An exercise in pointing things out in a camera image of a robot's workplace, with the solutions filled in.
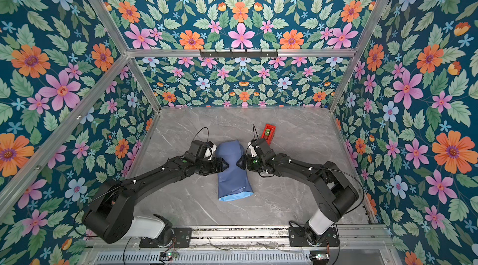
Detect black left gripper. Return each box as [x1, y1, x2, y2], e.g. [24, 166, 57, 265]
[195, 155, 231, 175]

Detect light blue wrapping paper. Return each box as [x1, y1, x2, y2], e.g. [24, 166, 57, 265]
[215, 141, 253, 202]

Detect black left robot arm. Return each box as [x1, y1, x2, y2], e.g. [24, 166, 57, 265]
[82, 141, 229, 244]

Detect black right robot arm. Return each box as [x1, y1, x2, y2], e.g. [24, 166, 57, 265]
[237, 139, 359, 246]

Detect red tape dispenser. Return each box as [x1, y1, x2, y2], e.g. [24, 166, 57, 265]
[261, 124, 276, 145]

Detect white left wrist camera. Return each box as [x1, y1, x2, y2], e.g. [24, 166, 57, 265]
[205, 144, 217, 160]

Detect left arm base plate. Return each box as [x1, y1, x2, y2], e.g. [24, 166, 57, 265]
[139, 228, 192, 248]

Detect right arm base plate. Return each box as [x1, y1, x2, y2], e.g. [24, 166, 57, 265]
[288, 226, 340, 248]

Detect white cable duct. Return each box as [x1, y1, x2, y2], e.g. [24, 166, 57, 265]
[93, 251, 312, 265]

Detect black hook rail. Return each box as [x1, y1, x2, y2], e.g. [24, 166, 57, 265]
[199, 49, 279, 58]

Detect aluminium mounting rail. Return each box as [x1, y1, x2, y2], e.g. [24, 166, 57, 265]
[84, 224, 396, 257]

